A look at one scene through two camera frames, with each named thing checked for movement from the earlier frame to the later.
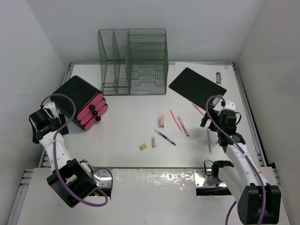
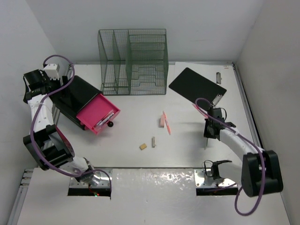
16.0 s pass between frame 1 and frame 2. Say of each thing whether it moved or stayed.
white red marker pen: moved
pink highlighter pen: moved
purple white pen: moved
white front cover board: stayed
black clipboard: stayed
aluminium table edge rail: stayed
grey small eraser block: stayed
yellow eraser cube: stayed
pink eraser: stayed
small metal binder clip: stayed
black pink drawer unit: moved
